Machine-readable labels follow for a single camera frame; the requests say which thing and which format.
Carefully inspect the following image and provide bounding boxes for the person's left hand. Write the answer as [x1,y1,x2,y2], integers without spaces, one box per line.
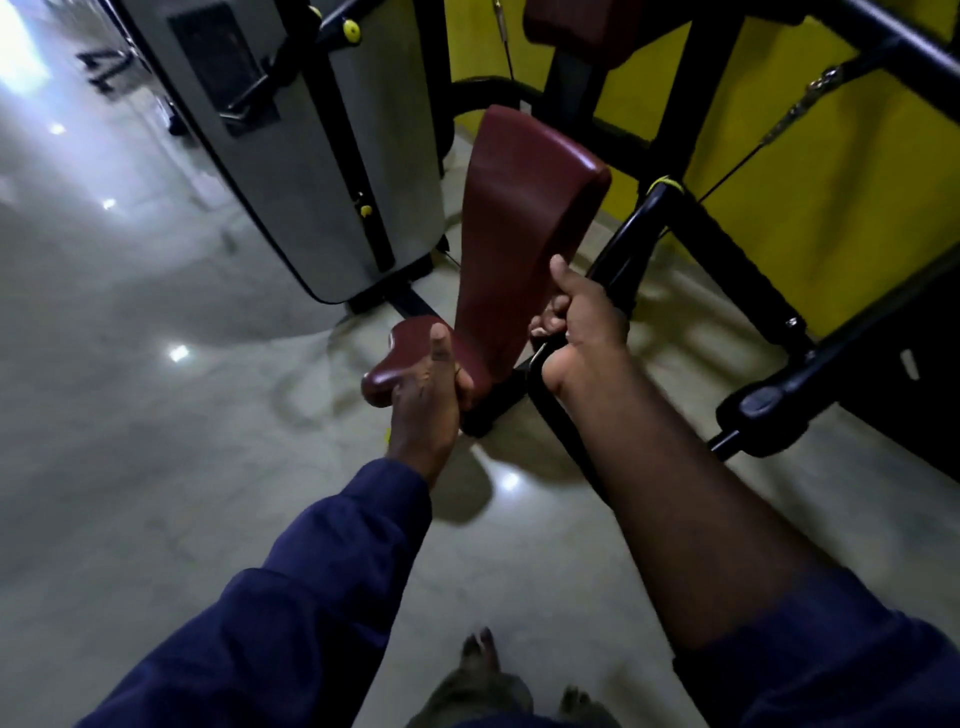
[386,322,476,486]

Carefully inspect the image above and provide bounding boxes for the person's right hand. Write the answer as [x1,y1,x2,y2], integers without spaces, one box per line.
[528,254,633,400]

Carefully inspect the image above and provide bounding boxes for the grey weight machine maroon seat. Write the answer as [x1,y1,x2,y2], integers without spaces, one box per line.
[97,0,960,504]

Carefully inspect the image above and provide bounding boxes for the person's right forearm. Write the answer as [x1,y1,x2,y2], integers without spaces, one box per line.
[558,348,834,654]

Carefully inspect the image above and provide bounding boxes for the person's blue shirt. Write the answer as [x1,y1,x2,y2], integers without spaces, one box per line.
[74,458,960,728]

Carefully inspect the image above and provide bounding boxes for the maroon back pad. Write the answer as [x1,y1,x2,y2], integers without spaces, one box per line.
[453,104,613,391]

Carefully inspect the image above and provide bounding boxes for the maroon head pad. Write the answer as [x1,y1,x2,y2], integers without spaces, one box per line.
[522,0,654,69]

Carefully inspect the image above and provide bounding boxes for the black low bench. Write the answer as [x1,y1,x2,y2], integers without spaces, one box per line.
[74,48,142,97]

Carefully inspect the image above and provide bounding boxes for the silver clip black cable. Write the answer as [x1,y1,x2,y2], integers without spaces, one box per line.
[697,65,849,204]
[491,0,519,82]

